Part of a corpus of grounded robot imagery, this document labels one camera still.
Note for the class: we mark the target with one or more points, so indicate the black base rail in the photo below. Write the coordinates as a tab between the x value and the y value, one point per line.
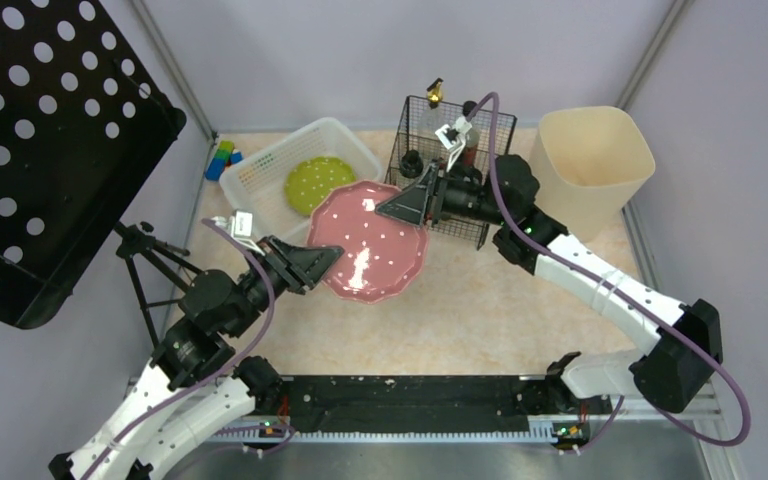
433	404

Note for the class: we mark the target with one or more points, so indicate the colourful toy blocks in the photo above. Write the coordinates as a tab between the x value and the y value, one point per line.
225	155

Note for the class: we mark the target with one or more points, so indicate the black perforated metal panel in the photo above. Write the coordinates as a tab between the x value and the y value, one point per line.
82	126

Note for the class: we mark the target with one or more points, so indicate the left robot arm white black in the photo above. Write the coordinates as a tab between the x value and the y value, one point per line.
194	382

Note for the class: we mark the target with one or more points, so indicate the white plastic basket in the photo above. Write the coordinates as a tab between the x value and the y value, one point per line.
256	184

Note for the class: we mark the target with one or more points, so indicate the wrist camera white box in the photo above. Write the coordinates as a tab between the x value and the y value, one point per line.
454	139
237	228

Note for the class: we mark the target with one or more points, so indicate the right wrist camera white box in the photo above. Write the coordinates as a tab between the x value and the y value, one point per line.
454	139

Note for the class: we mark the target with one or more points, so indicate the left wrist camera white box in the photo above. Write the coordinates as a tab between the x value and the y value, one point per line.
237	228

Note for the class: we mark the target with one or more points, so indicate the glass oil bottle gold spout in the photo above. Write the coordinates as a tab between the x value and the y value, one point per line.
432	117

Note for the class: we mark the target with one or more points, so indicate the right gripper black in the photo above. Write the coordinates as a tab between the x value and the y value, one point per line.
434	198

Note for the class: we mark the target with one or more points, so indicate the pink polka dot plate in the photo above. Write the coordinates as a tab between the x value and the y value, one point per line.
381	256

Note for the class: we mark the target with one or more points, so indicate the black camera tripod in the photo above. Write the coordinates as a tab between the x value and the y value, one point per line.
147	258

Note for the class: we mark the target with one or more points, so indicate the black wire basket rack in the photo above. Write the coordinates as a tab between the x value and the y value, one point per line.
408	138

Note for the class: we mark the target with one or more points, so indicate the beige plastic bin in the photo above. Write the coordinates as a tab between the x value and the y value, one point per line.
589	161

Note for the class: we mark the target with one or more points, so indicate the dark sauce bottle black cap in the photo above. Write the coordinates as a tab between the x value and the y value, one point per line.
468	154

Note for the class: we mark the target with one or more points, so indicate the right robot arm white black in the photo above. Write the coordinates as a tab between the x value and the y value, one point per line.
678	345

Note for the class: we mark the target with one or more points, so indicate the green polka dot plate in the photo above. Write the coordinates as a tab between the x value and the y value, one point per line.
309	183

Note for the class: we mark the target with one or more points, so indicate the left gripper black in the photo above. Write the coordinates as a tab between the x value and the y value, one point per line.
283	266

